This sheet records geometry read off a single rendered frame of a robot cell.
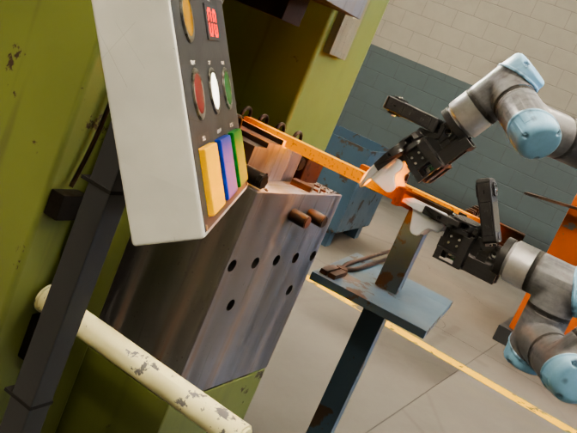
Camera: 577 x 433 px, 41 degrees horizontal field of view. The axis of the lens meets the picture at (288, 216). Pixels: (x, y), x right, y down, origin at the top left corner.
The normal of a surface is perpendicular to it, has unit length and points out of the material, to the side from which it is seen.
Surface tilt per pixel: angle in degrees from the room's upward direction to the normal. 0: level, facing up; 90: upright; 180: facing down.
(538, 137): 114
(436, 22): 90
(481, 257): 90
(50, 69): 90
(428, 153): 90
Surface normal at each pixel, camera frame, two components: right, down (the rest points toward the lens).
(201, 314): -0.46, 0.01
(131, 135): -0.08, 0.19
